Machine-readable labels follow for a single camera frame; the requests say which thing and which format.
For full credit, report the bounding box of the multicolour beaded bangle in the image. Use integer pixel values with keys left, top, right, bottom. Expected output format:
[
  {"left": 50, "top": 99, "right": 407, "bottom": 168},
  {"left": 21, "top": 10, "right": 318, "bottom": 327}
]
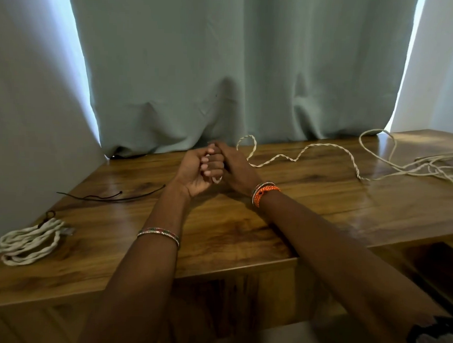
[{"left": 136, "top": 227, "right": 181, "bottom": 248}]

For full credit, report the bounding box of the person's left hand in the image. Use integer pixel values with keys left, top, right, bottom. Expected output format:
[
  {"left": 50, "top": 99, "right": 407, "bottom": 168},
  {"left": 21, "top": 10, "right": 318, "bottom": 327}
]
[{"left": 172, "top": 142, "right": 227, "bottom": 200}]

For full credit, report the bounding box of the person's right hand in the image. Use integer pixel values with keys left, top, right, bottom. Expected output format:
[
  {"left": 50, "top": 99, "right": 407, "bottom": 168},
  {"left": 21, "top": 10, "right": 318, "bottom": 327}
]
[{"left": 212, "top": 141, "right": 265, "bottom": 197}]

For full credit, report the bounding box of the orange braided bracelet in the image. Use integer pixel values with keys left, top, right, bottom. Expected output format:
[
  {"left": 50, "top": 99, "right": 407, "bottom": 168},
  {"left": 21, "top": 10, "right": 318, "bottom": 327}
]
[{"left": 254, "top": 184, "right": 281, "bottom": 209}]

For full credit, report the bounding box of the person's right forearm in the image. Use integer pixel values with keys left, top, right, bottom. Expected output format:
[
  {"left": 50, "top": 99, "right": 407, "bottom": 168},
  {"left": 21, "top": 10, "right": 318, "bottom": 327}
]
[{"left": 247, "top": 188, "right": 439, "bottom": 343}]

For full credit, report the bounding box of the black and white garment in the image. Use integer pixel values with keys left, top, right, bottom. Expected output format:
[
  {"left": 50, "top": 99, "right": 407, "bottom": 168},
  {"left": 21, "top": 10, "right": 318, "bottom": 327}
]
[{"left": 406, "top": 315, "right": 453, "bottom": 343}]

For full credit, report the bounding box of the thin dark cord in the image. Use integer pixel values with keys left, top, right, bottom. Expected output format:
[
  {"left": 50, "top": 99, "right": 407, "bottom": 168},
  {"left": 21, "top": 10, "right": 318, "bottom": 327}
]
[{"left": 56, "top": 181, "right": 167, "bottom": 204}]

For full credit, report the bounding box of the coiled white rope bundle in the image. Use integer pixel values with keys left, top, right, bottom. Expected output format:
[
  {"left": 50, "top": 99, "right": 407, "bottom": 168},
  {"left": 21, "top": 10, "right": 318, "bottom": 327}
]
[{"left": 0, "top": 216, "right": 76, "bottom": 269}]

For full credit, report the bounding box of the silver beaded bangle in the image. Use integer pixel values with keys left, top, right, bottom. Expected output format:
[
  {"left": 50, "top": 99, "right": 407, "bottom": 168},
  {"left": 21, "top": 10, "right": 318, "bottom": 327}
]
[{"left": 251, "top": 181, "right": 276, "bottom": 206}]

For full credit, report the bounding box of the short brown cord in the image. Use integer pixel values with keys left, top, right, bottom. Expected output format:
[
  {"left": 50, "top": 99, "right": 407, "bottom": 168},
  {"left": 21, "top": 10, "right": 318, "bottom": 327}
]
[{"left": 38, "top": 210, "right": 57, "bottom": 229}]

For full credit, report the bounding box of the pale green curtain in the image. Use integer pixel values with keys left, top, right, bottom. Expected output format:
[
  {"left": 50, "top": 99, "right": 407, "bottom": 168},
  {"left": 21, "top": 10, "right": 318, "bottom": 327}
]
[{"left": 61, "top": 0, "right": 419, "bottom": 170}]

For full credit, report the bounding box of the person's left forearm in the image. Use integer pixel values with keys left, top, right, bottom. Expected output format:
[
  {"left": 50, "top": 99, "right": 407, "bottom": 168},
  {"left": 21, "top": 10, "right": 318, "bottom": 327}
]
[{"left": 76, "top": 180, "right": 192, "bottom": 343}]

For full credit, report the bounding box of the white twisted rope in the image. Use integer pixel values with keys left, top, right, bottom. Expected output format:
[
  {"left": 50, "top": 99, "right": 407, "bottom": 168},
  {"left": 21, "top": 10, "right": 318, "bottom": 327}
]
[{"left": 211, "top": 123, "right": 453, "bottom": 193}]

